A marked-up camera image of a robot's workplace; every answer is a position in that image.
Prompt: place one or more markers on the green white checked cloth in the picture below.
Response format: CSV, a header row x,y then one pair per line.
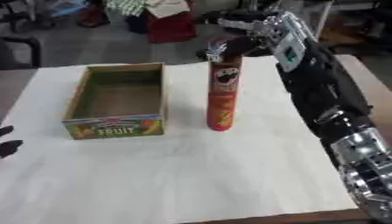
x,y
125,6

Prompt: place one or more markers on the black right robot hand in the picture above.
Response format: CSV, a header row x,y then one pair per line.
x,y
244,45

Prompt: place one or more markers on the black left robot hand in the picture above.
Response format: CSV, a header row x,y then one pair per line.
x,y
9,147

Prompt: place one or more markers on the tall red snack can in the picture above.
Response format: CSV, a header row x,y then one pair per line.
x,y
223,96

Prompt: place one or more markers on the black chair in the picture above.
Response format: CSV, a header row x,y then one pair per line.
x,y
28,48

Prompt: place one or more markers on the red bag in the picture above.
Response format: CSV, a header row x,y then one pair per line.
x,y
171,27

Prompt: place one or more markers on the open cardboard box printed front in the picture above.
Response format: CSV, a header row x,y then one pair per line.
x,y
120,96

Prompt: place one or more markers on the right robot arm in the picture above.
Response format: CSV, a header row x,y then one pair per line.
x,y
326,87

